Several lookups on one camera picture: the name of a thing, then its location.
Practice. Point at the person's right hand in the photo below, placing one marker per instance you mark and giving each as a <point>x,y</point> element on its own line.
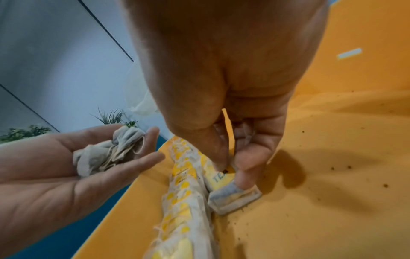
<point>224,50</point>

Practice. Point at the clear plastic bag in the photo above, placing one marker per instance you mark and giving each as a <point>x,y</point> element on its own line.
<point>137,96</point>

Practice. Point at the yellow tray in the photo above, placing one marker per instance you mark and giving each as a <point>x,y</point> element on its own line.
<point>320,177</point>

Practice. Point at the row of tea bags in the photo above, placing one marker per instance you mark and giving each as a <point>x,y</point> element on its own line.
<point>182,202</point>

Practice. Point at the green leafy plant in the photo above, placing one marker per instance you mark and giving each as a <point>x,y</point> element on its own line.
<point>25,132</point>

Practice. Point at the person's left hand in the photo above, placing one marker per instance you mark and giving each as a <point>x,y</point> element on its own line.
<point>38,189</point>

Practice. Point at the bunch of tea bags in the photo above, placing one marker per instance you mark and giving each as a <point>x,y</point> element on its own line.
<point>96,156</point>

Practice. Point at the yellow tagged tea bag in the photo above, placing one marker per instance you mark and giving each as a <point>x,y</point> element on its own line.
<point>230,198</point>
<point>217,180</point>

